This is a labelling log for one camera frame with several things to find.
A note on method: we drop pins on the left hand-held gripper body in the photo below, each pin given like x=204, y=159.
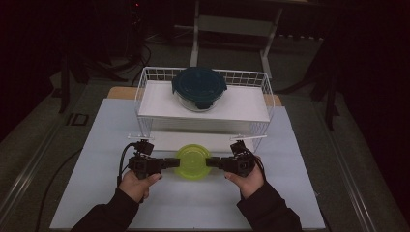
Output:
x=145, y=164

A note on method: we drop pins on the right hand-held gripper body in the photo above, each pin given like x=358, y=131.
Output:
x=240, y=164

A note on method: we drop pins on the yellow-green lidded round container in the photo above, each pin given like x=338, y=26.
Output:
x=192, y=161

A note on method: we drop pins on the dark blue lidded round container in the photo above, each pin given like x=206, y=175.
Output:
x=198, y=85

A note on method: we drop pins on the person's right hand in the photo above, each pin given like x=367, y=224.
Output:
x=249, y=183

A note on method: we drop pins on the person's left hand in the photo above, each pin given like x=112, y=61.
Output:
x=135, y=187

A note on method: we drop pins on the pale table cover sheet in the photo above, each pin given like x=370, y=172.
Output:
x=193, y=206

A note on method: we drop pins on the black stand leg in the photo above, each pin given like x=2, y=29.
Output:
x=328, y=106
x=64, y=90

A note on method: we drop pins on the metal floor rail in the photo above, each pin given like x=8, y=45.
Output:
x=348, y=180
x=29, y=167

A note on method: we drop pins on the white metal stand frame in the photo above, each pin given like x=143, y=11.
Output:
x=194, y=48

